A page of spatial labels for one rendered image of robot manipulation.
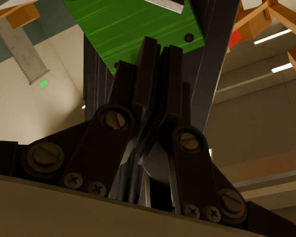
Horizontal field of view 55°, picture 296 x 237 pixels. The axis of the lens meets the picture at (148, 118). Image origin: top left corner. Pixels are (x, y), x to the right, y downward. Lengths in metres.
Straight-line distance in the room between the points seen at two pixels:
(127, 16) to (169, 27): 0.05
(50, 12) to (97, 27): 10.25
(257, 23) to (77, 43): 7.17
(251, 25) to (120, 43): 4.03
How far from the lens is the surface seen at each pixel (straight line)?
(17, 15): 7.16
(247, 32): 4.32
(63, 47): 10.69
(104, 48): 0.33
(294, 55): 0.85
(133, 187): 0.42
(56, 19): 10.53
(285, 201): 4.60
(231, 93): 7.92
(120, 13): 0.31
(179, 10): 0.26
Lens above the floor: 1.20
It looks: 22 degrees up
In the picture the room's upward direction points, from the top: 154 degrees clockwise
